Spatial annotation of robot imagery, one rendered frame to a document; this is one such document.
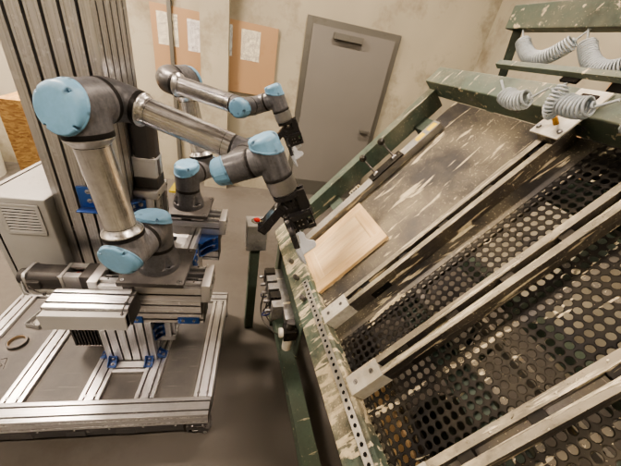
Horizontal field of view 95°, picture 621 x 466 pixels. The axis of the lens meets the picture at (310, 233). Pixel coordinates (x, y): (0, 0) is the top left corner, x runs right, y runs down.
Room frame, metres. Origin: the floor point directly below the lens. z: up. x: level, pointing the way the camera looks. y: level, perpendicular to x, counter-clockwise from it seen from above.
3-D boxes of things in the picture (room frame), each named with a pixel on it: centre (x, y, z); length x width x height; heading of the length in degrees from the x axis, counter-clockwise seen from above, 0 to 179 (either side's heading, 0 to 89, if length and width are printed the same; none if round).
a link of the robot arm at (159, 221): (0.81, 0.55, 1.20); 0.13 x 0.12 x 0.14; 0
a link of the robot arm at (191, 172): (1.31, 0.66, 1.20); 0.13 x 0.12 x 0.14; 168
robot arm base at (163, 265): (0.82, 0.55, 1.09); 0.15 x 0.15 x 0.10
